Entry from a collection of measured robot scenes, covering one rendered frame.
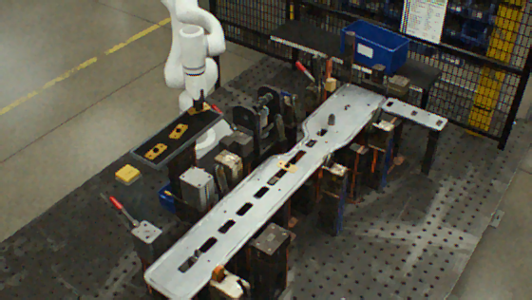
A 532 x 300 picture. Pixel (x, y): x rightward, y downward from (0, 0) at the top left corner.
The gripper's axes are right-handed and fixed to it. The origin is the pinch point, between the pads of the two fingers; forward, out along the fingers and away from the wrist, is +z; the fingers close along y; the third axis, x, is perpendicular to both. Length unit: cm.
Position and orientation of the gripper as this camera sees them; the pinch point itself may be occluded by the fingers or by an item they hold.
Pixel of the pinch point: (198, 103)
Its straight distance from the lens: 206.0
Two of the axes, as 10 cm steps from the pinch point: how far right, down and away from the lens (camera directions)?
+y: 5.0, 5.6, -6.6
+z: 0.0, 7.6, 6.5
